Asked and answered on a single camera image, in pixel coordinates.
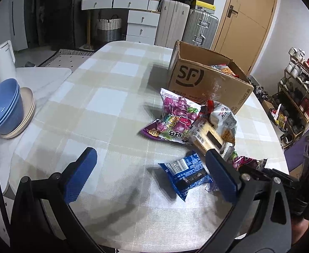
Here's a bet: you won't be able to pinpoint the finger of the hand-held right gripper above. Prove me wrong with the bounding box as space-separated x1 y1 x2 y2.
245 167 301 185

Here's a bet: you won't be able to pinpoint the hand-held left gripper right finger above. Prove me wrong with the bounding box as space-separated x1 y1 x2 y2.
197 149 293 253

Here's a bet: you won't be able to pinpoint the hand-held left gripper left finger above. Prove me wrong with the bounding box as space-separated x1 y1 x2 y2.
9 147 105 253

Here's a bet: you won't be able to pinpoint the purple candy bag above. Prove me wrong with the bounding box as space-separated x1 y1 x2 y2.
234 156 268 171
138 88 203 145

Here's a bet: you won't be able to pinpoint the blue cookie packet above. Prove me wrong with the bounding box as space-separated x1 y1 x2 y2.
158 150 213 202

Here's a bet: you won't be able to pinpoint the yellow cake packet black label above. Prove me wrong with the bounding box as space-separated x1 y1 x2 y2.
190 118 235 161

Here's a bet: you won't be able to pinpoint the red white noodle snack packet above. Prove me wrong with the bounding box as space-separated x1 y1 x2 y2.
207 100 237 151
210 64 240 79

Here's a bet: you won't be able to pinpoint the brown cardboard box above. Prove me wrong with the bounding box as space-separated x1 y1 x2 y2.
167 40 255 115

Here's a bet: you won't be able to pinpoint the tan cardboard box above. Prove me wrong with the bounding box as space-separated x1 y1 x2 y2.
289 161 307 179

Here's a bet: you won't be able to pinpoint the trash bin with white bag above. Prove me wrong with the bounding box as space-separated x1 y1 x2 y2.
269 104 290 134

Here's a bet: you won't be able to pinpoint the beige plate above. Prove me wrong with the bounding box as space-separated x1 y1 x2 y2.
1 95 36 140

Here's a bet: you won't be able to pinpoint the pile of dark shoes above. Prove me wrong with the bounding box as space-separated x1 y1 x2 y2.
249 76 271 103

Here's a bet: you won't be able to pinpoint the blue bowl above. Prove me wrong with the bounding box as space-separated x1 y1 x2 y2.
0 92 25 135

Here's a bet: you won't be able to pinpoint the beige plates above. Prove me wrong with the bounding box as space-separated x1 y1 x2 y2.
0 87 35 137

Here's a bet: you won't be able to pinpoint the rows of sneakers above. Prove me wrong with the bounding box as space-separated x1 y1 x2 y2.
279 47 309 143

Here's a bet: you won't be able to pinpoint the black white patterned rug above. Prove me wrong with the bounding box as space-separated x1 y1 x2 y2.
37 48 96 68

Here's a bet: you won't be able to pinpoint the white kettle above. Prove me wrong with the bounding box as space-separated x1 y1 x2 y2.
0 40 17 79

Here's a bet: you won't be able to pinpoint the wooden stick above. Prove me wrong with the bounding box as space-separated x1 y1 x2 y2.
85 11 94 51

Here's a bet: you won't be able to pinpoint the white grey woven basket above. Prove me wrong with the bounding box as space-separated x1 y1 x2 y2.
96 14 123 43

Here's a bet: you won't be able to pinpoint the silver suitcase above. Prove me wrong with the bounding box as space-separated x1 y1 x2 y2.
182 8 220 50

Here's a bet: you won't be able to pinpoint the wooden door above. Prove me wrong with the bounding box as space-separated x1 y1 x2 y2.
211 0 279 75

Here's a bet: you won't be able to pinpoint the beige suitcase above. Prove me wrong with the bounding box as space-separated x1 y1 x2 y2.
154 0 191 48

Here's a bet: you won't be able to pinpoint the black refrigerator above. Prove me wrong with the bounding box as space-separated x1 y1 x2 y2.
25 0 84 49

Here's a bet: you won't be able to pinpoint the white drawer desk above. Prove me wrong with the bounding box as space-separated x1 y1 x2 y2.
81 0 162 45

